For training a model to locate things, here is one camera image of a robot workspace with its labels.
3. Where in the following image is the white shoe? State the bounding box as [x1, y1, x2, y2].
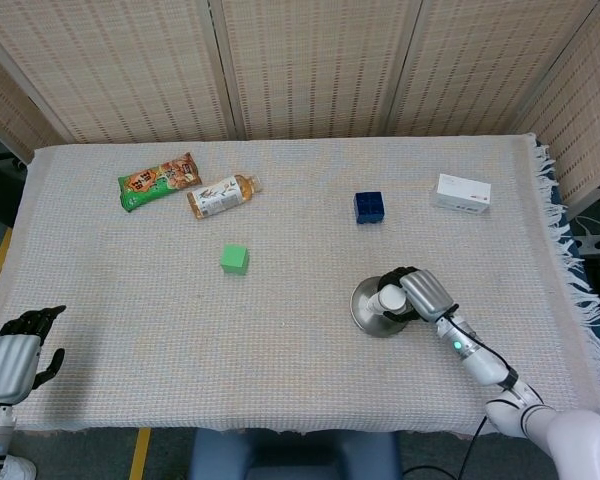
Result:
[0, 454, 38, 480]

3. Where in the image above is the bamboo folding screen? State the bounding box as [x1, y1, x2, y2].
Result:
[0, 0, 600, 206]

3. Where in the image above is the black floor cable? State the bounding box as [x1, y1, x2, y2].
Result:
[403, 464, 464, 477]

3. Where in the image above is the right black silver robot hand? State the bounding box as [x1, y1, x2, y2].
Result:
[377, 266, 456, 326]

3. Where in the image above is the green cube block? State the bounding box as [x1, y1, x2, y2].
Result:
[220, 243, 251, 276]

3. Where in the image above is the woven fringed tablecloth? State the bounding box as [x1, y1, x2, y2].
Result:
[0, 132, 600, 442]

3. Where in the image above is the round stainless steel plate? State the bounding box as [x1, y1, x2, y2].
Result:
[350, 275, 411, 339]

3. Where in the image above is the white paper cup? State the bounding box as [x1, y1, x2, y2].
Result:
[369, 284, 407, 316]

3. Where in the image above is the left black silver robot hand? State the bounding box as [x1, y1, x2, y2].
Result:
[0, 305, 67, 405]

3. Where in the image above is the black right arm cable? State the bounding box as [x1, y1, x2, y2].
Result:
[444, 307, 521, 480]

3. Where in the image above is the white carton box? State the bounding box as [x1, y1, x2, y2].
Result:
[428, 173, 493, 217]

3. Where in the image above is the white metal bracket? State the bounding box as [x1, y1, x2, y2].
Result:
[573, 232, 600, 257]

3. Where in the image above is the green orange snack bag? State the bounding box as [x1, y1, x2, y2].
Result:
[117, 152, 202, 214]

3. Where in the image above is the dark blue cube box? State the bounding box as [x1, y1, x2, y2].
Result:
[353, 191, 386, 227]

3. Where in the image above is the blue chair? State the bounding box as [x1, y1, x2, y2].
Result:
[188, 428, 402, 480]

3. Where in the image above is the tea bottle with label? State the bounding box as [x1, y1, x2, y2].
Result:
[186, 173, 264, 221]

